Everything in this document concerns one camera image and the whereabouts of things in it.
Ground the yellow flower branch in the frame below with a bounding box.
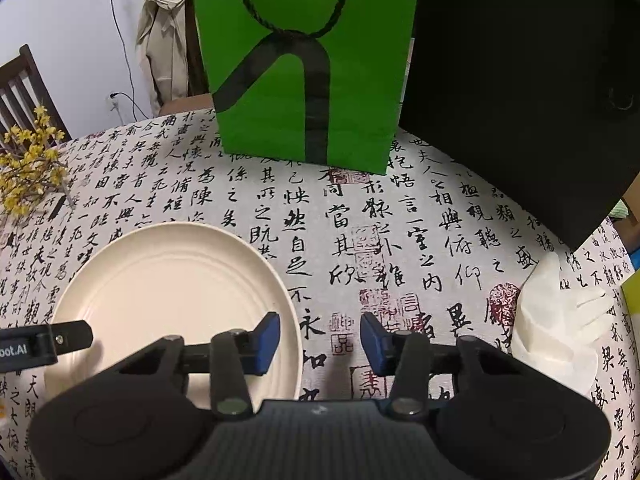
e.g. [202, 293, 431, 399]
[0, 105, 76, 218]

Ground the green paper bag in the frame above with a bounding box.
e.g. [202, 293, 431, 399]
[189, 0, 422, 175]

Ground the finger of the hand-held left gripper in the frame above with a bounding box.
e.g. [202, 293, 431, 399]
[47, 321, 95, 361]

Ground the large cream plate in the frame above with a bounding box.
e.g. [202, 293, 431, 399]
[47, 221, 305, 403]

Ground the black power cable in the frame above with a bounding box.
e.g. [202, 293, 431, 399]
[107, 0, 153, 126]

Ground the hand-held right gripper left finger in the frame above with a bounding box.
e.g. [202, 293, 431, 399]
[120, 311, 282, 418]

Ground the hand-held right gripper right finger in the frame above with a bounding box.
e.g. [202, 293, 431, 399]
[360, 311, 511, 418]

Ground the yellow green box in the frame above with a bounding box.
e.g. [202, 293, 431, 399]
[620, 260, 640, 321]

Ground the white crumpled tissue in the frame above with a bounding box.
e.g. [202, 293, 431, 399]
[510, 250, 623, 396]

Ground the dark wooden chair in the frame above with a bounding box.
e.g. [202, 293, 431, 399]
[0, 44, 68, 153]

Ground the wooden chair under jacket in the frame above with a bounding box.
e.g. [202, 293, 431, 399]
[160, 0, 216, 117]

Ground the black paper bag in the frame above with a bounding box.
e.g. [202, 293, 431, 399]
[397, 0, 640, 251]

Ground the beige jacket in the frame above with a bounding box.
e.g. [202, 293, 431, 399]
[136, 0, 197, 117]

